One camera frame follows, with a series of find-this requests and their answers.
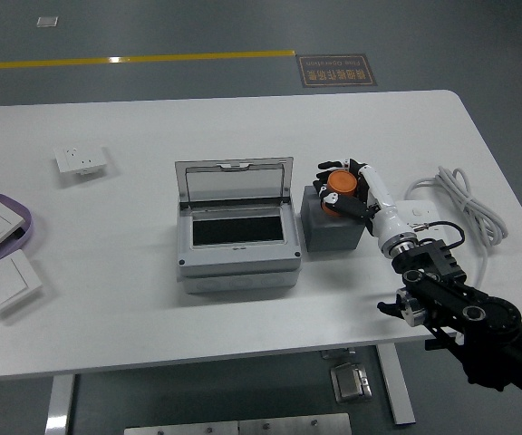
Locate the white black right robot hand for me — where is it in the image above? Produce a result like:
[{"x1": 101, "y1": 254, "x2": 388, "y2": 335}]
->
[{"x1": 311, "y1": 158, "x2": 414, "y2": 255}]

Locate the orange cylinder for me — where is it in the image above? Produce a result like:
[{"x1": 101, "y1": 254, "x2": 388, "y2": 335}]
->
[{"x1": 320, "y1": 169, "x2": 359, "y2": 218}]

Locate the grey enclosure box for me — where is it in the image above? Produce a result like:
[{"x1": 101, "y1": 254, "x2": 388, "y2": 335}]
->
[{"x1": 174, "y1": 156, "x2": 303, "y2": 295}]

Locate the grey cube with round hole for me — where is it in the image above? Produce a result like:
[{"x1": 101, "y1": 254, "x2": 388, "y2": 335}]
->
[{"x1": 300, "y1": 184, "x2": 365, "y2": 253}]

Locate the metal floor socket box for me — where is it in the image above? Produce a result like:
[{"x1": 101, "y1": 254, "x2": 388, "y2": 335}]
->
[{"x1": 330, "y1": 362, "x2": 374, "y2": 403}]

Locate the white power strip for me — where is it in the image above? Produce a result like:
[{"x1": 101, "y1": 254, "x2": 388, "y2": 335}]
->
[{"x1": 391, "y1": 200, "x2": 452, "y2": 241}]

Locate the brown floor sign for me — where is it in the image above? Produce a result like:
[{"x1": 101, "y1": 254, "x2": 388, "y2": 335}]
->
[{"x1": 295, "y1": 53, "x2": 379, "y2": 88}]

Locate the white table leg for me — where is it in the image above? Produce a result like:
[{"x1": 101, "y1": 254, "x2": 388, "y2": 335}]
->
[
  {"x1": 375, "y1": 344, "x2": 416, "y2": 426},
  {"x1": 44, "y1": 374, "x2": 76, "y2": 435}
]

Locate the yellow floor tape line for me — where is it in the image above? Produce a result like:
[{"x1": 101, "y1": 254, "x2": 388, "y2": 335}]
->
[{"x1": 0, "y1": 49, "x2": 296, "y2": 72}]

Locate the purple tray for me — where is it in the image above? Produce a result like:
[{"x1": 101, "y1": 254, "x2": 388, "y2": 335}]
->
[{"x1": 0, "y1": 193, "x2": 35, "y2": 275}]

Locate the white power cord with plug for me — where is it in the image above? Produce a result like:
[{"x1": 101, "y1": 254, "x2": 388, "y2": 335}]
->
[{"x1": 404, "y1": 165, "x2": 510, "y2": 294}]

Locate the metal bracket under table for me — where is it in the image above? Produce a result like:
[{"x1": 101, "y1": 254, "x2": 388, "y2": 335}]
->
[{"x1": 320, "y1": 347, "x2": 357, "y2": 362}]

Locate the grey metal base plate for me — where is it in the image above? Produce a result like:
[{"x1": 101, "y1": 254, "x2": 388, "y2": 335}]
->
[
  {"x1": 237, "y1": 412, "x2": 353, "y2": 435},
  {"x1": 123, "y1": 420, "x2": 240, "y2": 435}
]

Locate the white wall socket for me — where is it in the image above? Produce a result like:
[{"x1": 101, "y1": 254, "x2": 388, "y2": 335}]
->
[{"x1": 53, "y1": 144, "x2": 109, "y2": 177}]

